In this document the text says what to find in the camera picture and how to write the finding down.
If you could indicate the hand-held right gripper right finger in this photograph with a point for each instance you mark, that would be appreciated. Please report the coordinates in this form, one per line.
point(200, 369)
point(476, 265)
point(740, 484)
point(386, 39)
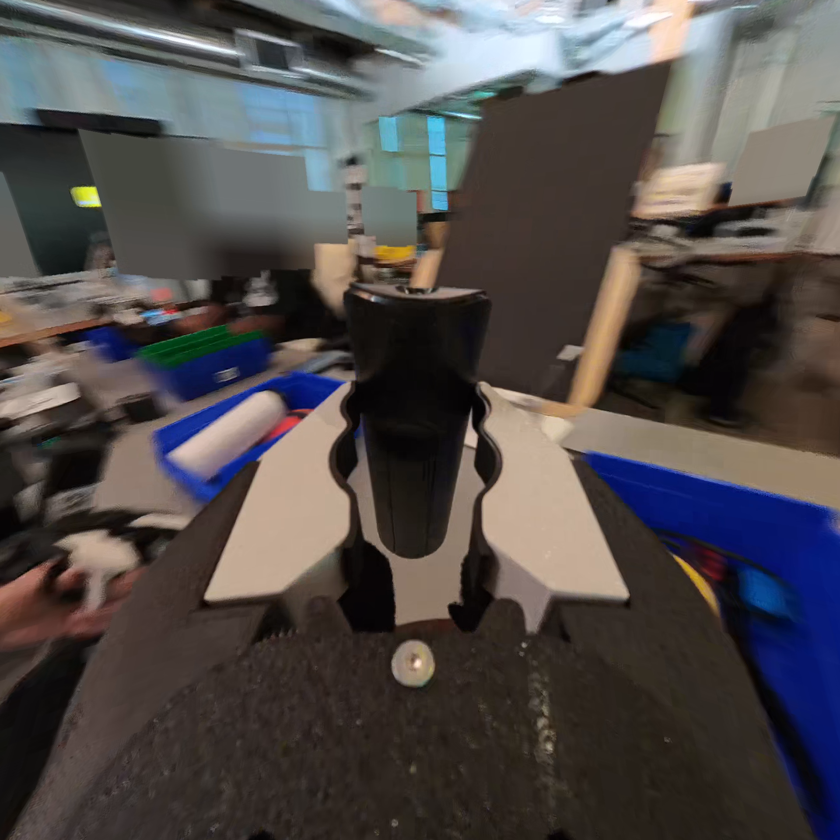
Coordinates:
point(551, 525)

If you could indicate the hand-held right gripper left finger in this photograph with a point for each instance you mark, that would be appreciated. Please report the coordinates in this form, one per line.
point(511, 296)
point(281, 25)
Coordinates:
point(282, 525)

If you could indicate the labelled blue plastic bin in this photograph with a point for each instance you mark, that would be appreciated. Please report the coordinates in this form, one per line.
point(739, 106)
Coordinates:
point(190, 479)

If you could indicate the black remote control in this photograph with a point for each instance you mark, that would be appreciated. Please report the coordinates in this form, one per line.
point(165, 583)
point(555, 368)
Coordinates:
point(413, 426)

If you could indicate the red object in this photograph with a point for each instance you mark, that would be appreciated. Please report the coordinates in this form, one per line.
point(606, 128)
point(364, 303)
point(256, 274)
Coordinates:
point(285, 426)

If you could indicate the round yellow object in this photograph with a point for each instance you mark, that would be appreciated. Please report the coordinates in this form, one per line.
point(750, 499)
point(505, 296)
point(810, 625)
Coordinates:
point(699, 581)

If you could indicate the person's left hand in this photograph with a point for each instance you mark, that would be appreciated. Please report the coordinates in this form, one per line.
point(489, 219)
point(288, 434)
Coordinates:
point(33, 610)

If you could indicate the white cylinder roll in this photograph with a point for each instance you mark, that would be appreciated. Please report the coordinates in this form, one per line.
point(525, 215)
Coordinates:
point(223, 433)

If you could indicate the blue bin green dividers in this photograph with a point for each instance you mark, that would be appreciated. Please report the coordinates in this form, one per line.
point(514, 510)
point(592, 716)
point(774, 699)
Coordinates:
point(210, 374)

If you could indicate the small blue bin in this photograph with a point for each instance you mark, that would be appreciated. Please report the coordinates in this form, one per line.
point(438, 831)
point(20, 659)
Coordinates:
point(111, 341)

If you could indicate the yellow bin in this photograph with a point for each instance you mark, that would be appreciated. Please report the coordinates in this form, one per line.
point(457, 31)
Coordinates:
point(394, 254)

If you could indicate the wooden board with black mat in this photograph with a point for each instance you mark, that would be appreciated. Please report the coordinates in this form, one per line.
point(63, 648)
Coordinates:
point(544, 229)

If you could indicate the white vent grille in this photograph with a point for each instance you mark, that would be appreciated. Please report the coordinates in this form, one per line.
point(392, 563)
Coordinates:
point(270, 52)

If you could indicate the yellow wall sign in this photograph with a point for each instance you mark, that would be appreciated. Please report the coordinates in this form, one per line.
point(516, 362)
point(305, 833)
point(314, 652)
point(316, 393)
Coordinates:
point(85, 197)

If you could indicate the silver ventilation duct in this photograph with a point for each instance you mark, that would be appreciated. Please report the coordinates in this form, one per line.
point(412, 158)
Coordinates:
point(131, 36)

